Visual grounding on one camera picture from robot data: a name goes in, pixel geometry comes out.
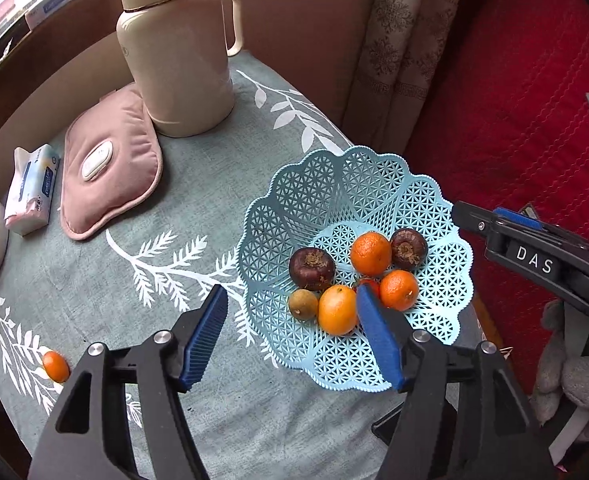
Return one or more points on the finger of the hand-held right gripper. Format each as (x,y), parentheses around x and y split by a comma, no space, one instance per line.
(471,217)
(516,218)

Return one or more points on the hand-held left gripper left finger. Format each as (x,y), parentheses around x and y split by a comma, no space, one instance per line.
(204,335)

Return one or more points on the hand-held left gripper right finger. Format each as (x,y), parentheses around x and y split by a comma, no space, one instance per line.
(379,340)

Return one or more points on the large smooth orange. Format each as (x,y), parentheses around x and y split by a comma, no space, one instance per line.
(338,309)

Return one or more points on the red cherry tomato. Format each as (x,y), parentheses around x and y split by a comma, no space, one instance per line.
(371,286)

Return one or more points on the bumpy mandarin orange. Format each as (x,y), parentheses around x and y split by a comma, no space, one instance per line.
(399,289)
(371,253)

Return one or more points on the small dark water chestnut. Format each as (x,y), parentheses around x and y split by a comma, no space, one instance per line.
(408,248)

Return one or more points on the large longan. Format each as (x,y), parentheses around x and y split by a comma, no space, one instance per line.
(303,305)

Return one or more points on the large dark water chestnut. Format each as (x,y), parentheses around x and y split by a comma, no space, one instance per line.
(312,268)

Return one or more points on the light blue plastic basket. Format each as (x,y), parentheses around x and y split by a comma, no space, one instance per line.
(334,190)

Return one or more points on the grey plush toy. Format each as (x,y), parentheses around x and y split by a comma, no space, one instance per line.
(584,375)

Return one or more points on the red quilted blanket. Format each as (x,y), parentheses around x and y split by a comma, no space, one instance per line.
(514,85)

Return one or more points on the teal leaf print tablecloth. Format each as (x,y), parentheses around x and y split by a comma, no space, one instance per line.
(184,195)

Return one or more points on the beige patterned curtain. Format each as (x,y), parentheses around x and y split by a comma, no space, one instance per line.
(399,35)

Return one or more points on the soft tissue pack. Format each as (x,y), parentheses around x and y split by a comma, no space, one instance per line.
(29,195)

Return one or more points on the pink electric heating pad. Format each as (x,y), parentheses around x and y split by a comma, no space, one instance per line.
(124,125)

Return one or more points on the cream thermos jug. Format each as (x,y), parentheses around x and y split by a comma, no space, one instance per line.
(174,60)

